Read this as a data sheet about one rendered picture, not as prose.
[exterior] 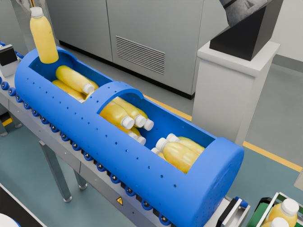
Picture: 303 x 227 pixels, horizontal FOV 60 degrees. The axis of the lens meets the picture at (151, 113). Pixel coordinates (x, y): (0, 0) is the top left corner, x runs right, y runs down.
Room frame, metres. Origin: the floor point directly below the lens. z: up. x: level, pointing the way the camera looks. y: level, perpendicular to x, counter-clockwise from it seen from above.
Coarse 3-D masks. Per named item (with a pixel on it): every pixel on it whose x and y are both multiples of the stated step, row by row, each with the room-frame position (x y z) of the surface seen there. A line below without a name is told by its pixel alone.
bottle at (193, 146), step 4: (176, 140) 0.56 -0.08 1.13; (180, 140) 0.55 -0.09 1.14; (184, 140) 0.55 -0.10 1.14; (188, 140) 0.55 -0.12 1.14; (184, 144) 0.53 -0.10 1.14; (188, 144) 0.53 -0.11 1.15; (192, 144) 0.53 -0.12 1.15; (196, 144) 0.53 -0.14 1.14; (192, 148) 0.51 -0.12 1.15; (196, 148) 0.51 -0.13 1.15; (200, 148) 0.51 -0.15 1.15; (204, 148) 0.52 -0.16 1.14; (196, 152) 0.50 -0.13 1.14; (200, 152) 0.50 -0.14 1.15
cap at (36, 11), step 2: (30, 8) 0.90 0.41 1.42; (32, 8) 0.90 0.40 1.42; (34, 8) 0.90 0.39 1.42; (36, 8) 0.90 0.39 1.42; (38, 8) 0.90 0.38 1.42; (40, 8) 0.90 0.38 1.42; (32, 10) 0.88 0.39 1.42; (34, 10) 0.88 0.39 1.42; (36, 10) 0.88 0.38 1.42; (38, 10) 0.88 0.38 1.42; (40, 10) 0.88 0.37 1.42; (32, 12) 0.87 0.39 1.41; (34, 12) 0.87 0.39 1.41; (36, 12) 0.87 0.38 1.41; (38, 12) 0.88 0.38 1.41; (40, 12) 0.88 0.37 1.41; (32, 14) 0.88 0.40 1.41; (34, 14) 0.87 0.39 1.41; (36, 14) 0.87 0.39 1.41; (38, 14) 0.88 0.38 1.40; (40, 14) 0.88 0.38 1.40
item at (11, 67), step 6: (0, 48) 1.25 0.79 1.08; (6, 48) 1.26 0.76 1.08; (12, 48) 1.27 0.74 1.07; (0, 54) 1.21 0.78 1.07; (6, 54) 1.24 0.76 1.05; (12, 54) 1.26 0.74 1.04; (0, 60) 1.21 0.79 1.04; (6, 60) 1.23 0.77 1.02; (12, 60) 1.25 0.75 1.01; (0, 66) 1.21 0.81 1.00; (6, 66) 1.23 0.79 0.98; (12, 66) 1.25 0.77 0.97; (6, 72) 1.22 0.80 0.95; (12, 72) 1.24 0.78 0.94
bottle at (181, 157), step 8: (168, 144) 0.50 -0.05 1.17; (176, 144) 0.50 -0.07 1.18; (168, 152) 0.48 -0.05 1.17; (176, 152) 0.47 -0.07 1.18; (184, 152) 0.47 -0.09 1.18; (192, 152) 0.47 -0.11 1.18; (168, 160) 0.46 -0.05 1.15; (176, 160) 0.45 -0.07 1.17; (184, 160) 0.44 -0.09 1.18; (192, 160) 0.44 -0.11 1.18; (184, 168) 0.43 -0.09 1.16
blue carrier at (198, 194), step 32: (32, 64) 0.94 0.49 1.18; (64, 64) 1.04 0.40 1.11; (32, 96) 0.78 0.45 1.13; (64, 96) 0.70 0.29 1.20; (96, 96) 0.66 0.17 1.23; (128, 96) 0.83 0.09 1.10; (64, 128) 0.64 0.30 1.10; (96, 128) 0.56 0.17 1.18; (160, 128) 0.70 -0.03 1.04; (192, 128) 0.62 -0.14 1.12; (96, 160) 0.54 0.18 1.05; (128, 160) 0.46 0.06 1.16; (160, 160) 0.42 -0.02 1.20; (224, 160) 0.40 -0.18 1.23; (160, 192) 0.37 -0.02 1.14; (192, 192) 0.34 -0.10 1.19; (224, 192) 0.44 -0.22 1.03; (192, 224) 0.30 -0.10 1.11
